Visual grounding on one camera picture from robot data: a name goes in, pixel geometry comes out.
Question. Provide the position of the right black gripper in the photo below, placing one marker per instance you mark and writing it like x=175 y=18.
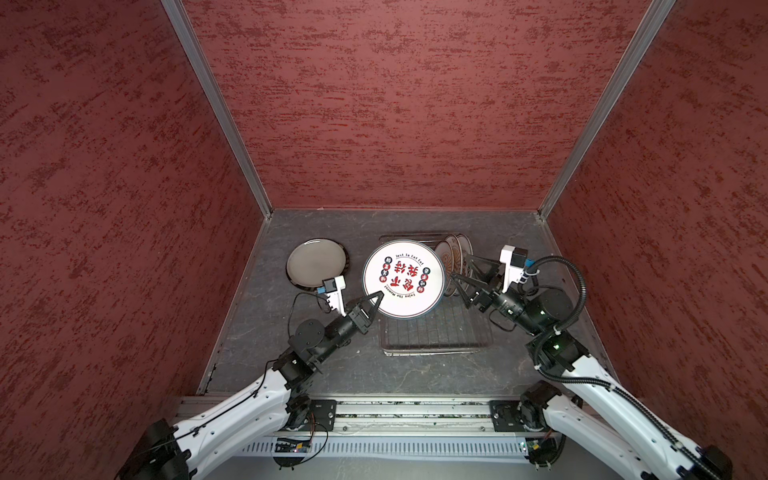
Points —
x=478 y=296

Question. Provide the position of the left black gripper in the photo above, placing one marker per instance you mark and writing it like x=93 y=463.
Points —
x=362 y=317

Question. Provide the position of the green rimmed patterned plate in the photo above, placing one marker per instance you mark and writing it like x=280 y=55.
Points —
x=467 y=250

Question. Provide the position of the orange patterned plate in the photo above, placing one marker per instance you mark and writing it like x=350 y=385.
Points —
x=450 y=254

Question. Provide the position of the red rimmed white plate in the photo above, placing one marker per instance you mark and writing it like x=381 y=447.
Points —
x=408 y=274

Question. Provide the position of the plain white plate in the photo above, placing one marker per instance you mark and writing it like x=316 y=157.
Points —
x=314 y=261

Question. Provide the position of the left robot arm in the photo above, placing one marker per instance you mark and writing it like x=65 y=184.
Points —
x=193 y=448

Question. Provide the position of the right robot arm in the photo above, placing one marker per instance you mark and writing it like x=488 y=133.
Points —
x=577 y=397

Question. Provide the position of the right corner aluminium profile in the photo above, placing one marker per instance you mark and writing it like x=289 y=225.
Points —
x=645 y=33

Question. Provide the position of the corner aluminium profile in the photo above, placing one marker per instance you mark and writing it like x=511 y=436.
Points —
x=193 y=50
x=645 y=33

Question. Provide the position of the left corner aluminium profile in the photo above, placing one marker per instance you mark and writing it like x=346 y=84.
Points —
x=193 y=50

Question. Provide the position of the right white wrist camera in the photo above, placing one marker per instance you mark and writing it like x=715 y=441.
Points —
x=514 y=261

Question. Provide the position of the metal wire dish rack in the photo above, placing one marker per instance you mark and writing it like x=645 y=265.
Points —
x=448 y=329

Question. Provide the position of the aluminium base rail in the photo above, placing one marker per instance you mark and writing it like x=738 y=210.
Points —
x=357 y=414

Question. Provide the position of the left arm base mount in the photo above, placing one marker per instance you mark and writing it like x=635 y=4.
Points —
x=312 y=415

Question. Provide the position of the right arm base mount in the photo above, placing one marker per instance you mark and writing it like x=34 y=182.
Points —
x=510 y=415

